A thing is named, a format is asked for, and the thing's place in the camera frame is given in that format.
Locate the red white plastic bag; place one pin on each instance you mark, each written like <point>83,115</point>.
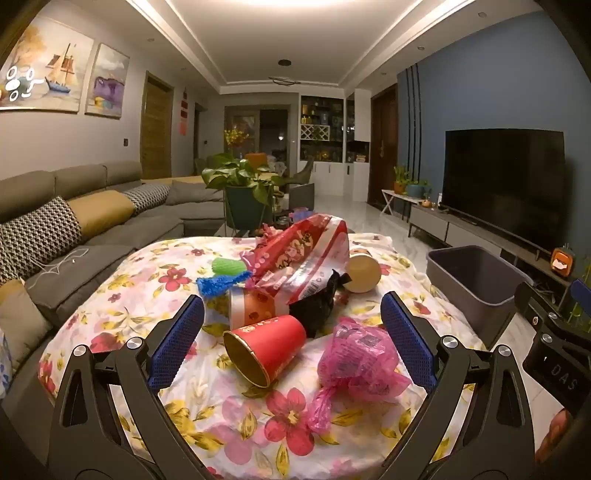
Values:
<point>295,249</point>

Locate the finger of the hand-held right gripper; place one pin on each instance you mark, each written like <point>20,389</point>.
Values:
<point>535,304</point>
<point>581,297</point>

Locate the red paper cup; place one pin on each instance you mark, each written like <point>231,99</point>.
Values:
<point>272,346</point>

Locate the dark wooden door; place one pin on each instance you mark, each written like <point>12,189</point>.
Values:
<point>383,147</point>

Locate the pothos in green planter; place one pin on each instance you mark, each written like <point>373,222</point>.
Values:
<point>247,203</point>

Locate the pink plastic bag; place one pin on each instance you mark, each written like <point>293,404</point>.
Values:
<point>355,364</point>

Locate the red wall hanging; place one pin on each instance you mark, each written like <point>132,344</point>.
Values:
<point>183,110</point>

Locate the purple painting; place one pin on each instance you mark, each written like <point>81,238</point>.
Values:
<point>108,83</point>

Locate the yellow cushion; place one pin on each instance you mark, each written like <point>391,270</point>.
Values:
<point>99,210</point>

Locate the yellow flower bouquet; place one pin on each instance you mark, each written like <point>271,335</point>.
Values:
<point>235,137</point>

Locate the beige paper cup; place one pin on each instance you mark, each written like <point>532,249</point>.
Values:
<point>362,274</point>

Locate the floral printed blanket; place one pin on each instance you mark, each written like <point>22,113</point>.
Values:
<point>221,397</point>

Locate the purple box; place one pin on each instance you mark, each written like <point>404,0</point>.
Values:
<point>300,214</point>

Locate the tan cushion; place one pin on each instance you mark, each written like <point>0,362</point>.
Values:
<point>18,323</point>

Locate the plant in blue pot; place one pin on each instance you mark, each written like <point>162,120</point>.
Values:
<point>415,190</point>

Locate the orange chair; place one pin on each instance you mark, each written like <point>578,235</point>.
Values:
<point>256,159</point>

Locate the sailboat painting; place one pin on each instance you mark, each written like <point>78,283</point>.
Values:
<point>55,69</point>

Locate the large houndstooth cushion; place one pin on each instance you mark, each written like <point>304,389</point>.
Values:
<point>37,235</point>

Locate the blue foam net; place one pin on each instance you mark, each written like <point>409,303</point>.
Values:
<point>217,284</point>

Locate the grey sofa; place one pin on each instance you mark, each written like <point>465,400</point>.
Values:
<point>152,226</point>

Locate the black plastic bag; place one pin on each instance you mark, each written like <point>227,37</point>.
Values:
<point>318,304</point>

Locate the black television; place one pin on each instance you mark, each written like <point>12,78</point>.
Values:
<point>503,189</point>

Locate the person's right hand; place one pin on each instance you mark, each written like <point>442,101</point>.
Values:
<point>556,438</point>

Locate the grey chair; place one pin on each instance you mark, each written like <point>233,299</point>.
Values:
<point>302,194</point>

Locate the small houndstooth cushion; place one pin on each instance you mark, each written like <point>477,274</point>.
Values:
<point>147,196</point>

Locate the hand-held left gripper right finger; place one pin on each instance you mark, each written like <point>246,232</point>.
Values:
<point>408,337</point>

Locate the grey television cabinet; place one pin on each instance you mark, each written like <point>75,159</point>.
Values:
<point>457,230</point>

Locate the plant in orange pot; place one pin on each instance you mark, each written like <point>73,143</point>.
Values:
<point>400,184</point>

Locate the white display cabinet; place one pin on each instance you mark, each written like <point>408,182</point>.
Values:
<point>323,175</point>

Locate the white folding side table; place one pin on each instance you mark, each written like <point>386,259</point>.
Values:
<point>392,194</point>

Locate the green foam net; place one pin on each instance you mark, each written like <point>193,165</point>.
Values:
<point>226,266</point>

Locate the orange patterned paper cup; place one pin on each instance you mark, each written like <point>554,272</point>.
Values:
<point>254,307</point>

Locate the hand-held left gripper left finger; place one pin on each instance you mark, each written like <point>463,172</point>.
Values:
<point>178,341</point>

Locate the light wooden door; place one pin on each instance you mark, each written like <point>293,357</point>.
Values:
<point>156,124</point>

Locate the grey plastic bin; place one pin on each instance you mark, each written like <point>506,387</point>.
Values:
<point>466,277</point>

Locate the grey cushion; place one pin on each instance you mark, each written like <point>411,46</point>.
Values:
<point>194,191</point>

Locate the orange tissue box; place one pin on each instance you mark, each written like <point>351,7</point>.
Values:
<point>562,262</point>

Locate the glass sliding door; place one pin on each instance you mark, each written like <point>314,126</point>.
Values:
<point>272,134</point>

